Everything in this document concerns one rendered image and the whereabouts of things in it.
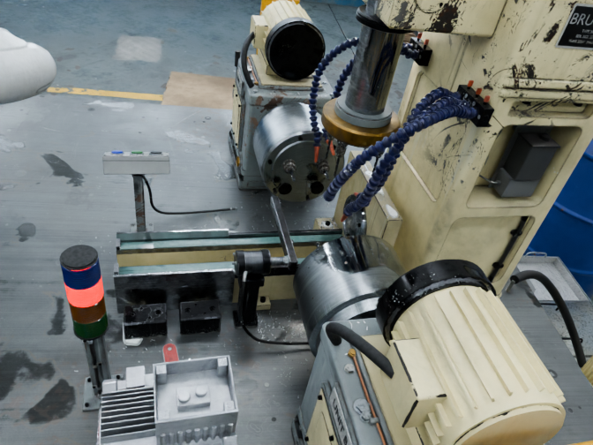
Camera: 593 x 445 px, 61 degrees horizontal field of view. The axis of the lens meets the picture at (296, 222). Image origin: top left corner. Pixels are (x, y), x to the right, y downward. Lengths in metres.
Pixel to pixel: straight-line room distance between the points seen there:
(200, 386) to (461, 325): 0.40
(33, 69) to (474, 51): 0.88
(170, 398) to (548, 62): 0.89
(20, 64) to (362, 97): 0.68
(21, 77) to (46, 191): 0.69
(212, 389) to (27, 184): 1.15
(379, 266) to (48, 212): 1.06
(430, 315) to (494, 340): 0.09
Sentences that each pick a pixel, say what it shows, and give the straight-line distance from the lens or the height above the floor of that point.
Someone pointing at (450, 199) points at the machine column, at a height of 1.22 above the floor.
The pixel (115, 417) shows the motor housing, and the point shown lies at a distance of 0.85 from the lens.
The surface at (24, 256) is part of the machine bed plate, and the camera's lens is 1.56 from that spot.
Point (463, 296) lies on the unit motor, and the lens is 0.74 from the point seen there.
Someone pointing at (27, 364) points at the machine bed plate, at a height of 0.80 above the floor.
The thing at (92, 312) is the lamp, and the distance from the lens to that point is 0.97.
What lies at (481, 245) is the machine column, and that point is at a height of 1.07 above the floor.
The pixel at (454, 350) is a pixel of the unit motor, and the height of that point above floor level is 1.34.
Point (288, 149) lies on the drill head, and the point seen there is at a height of 1.11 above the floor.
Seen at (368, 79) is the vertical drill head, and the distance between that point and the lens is 1.08.
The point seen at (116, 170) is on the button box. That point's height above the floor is 1.04.
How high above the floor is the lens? 1.84
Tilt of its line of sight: 39 degrees down
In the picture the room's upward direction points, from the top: 11 degrees clockwise
